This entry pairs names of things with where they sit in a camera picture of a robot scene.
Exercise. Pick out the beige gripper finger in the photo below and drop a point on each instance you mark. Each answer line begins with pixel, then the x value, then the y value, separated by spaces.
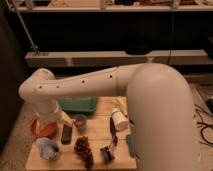
pixel 40 126
pixel 65 119

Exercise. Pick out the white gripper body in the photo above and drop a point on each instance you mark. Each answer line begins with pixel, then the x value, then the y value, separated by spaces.
pixel 51 117

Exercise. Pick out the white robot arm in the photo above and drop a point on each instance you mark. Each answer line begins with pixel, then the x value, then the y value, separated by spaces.
pixel 159 103

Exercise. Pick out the orange bowl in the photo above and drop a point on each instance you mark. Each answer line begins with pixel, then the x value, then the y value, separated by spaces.
pixel 48 131

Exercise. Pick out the green plastic tray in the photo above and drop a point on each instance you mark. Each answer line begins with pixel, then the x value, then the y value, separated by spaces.
pixel 78 105

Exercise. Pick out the crumpled white cloth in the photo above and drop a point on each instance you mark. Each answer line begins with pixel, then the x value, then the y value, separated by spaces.
pixel 48 148

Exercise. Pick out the brown grape bunch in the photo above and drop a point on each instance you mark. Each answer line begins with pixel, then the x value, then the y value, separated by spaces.
pixel 84 152

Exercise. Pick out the black marker pen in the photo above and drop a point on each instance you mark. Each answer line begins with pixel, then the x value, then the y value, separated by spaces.
pixel 113 131

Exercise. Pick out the white plastic bottle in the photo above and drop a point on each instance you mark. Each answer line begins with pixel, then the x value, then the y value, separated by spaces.
pixel 120 121

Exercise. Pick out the pale banana toy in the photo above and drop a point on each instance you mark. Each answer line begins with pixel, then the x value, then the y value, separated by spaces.
pixel 119 106

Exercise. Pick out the green sponge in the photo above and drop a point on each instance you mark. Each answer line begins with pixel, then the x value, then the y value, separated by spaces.
pixel 130 145

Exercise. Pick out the metal diagonal pole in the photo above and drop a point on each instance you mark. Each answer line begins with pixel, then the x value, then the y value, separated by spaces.
pixel 28 36

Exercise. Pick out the wooden shelf beam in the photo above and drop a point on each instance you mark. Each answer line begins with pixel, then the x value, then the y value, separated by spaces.
pixel 116 58

